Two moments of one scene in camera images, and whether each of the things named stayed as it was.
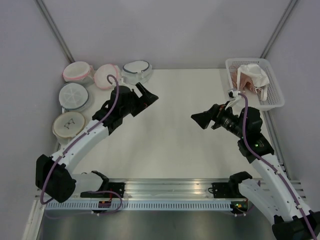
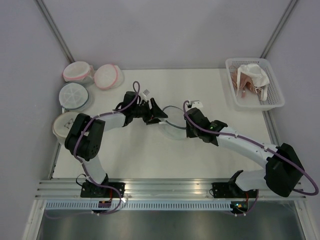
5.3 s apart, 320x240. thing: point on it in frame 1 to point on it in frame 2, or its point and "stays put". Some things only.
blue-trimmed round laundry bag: [73, 97] stays put
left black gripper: [144, 101] to [156, 112]
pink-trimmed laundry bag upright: [78, 72] stays put
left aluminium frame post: [55, 31] stays put
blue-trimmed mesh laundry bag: [133, 72] to [174, 126]
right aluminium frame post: [285, 15] stays put
